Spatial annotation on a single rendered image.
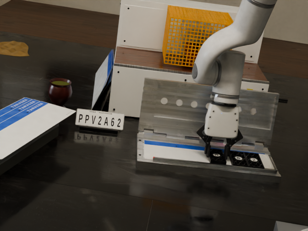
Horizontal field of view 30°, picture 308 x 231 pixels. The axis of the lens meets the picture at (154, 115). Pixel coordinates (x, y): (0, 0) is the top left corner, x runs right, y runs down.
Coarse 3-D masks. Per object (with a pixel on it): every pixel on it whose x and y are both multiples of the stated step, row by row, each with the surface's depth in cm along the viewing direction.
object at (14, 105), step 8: (16, 104) 178; (0, 112) 171; (56, 128) 182; (40, 136) 174; (48, 136) 178; (56, 136) 184; (32, 144) 170; (40, 144) 175; (16, 152) 163; (24, 152) 167; (32, 152) 171; (0, 160) 155; (8, 160) 159; (16, 160) 164; (0, 168) 156; (8, 168) 160
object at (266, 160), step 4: (260, 156) 183; (264, 156) 184; (268, 156) 184; (264, 160) 181; (268, 160) 181; (264, 164) 178; (268, 164) 179; (264, 168) 176; (268, 168) 176; (272, 168) 176
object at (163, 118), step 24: (144, 96) 184; (168, 96) 186; (192, 96) 186; (240, 96) 187; (264, 96) 187; (144, 120) 186; (168, 120) 186; (192, 120) 188; (240, 120) 189; (264, 120) 189; (240, 144) 190
